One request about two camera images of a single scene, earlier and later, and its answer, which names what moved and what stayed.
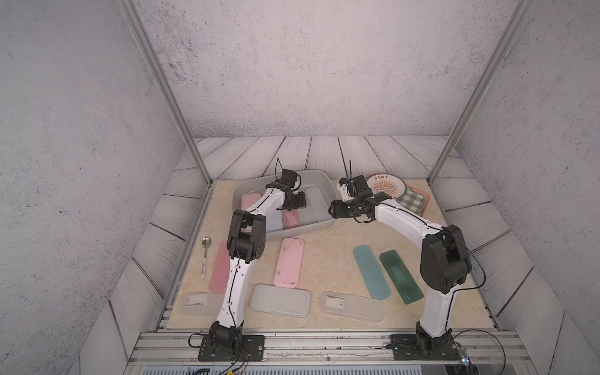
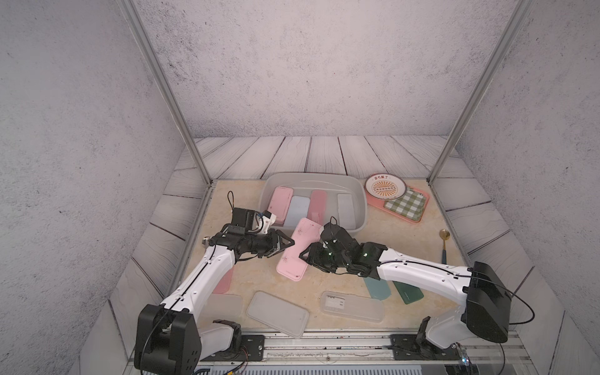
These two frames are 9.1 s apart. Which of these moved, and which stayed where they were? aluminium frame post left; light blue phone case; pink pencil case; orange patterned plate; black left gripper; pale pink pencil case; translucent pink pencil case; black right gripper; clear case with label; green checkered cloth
Moved: pink pencil case; translucent pink pencil case; black left gripper; black right gripper; pale pink pencil case; light blue phone case
Stayed: orange patterned plate; clear case with label; green checkered cloth; aluminium frame post left
